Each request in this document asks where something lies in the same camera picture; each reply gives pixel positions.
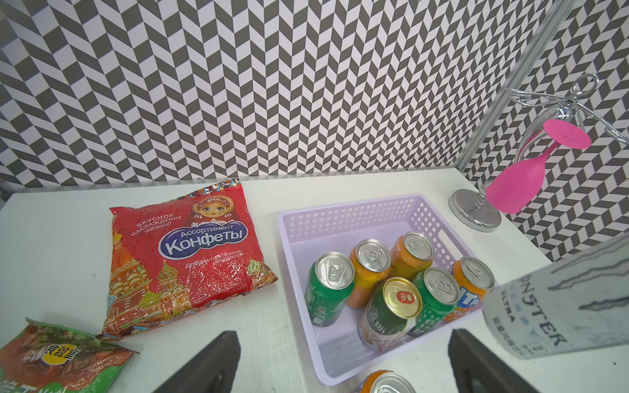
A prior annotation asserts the lavender plastic basket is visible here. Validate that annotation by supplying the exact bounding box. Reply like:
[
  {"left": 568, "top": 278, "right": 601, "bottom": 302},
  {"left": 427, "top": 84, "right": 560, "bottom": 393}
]
[{"left": 277, "top": 194, "right": 474, "bottom": 386}]

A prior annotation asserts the white Monster can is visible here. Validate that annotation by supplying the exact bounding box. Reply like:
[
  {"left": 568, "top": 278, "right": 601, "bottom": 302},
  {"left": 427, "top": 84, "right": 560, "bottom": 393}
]
[{"left": 483, "top": 234, "right": 628, "bottom": 360}]

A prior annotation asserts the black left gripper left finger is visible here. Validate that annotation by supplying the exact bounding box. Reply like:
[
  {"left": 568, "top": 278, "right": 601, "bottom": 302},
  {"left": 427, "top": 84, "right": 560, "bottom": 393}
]
[{"left": 155, "top": 331, "right": 241, "bottom": 393}]

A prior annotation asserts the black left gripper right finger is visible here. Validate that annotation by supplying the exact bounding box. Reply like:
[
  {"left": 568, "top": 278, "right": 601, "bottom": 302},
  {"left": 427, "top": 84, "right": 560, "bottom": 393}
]
[{"left": 448, "top": 329, "right": 537, "bottom": 393}]

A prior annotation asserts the green snack bag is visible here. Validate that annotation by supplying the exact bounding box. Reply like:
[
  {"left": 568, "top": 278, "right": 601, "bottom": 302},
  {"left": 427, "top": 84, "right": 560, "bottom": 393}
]
[{"left": 1, "top": 319, "right": 136, "bottom": 392}]

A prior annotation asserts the green soda can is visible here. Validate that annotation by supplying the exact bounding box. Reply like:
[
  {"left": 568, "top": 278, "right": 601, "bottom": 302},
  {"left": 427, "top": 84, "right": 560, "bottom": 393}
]
[{"left": 305, "top": 252, "right": 355, "bottom": 328}]

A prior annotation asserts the chrome glass holder stand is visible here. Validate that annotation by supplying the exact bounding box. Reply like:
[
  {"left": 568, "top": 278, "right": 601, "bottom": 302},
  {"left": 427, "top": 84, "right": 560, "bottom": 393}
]
[{"left": 449, "top": 74, "right": 628, "bottom": 233}]

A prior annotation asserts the red candy bag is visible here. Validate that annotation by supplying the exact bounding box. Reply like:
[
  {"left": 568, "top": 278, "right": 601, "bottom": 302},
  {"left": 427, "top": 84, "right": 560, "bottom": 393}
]
[{"left": 100, "top": 178, "right": 278, "bottom": 341}]

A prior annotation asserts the orange Fanta can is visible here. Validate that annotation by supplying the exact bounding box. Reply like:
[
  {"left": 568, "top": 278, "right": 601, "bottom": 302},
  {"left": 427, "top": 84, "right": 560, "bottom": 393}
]
[{"left": 444, "top": 256, "right": 496, "bottom": 323}]

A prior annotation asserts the gold top green can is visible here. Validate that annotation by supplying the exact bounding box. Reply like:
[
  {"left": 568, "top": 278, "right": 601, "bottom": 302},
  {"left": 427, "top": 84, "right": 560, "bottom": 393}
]
[{"left": 358, "top": 277, "right": 423, "bottom": 352}]

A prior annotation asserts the green can front middle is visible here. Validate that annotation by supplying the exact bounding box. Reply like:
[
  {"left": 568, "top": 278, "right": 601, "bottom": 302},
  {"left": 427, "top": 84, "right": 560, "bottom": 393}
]
[{"left": 408, "top": 267, "right": 460, "bottom": 337}]

